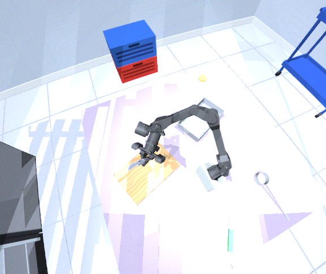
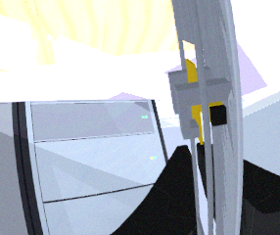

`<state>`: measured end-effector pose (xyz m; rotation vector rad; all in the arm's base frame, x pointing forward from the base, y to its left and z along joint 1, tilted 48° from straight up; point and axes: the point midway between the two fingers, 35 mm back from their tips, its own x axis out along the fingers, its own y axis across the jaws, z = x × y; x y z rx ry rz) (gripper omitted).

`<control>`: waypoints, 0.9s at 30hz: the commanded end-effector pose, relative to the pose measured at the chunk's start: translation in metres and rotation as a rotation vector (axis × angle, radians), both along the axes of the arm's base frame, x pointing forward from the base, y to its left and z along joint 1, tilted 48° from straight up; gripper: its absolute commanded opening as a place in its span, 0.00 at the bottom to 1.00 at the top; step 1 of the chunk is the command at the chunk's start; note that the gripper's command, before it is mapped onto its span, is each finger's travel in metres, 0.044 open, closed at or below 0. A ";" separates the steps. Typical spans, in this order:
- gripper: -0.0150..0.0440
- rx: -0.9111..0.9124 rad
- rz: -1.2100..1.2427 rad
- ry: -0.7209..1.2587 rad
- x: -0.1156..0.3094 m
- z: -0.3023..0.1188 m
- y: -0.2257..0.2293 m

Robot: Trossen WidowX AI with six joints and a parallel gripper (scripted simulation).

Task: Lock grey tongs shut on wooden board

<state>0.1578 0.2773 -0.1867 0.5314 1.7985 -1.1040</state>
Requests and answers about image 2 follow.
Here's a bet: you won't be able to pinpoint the grey metal tongs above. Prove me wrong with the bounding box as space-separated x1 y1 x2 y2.
167 0 243 235

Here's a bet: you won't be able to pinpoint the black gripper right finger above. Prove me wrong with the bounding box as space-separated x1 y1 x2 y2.
196 141 280 235

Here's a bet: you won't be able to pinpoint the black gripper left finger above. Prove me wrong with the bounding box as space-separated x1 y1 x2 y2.
112 145 198 235

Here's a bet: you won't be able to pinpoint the light wooden board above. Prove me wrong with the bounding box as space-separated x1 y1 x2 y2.
0 0 179 73

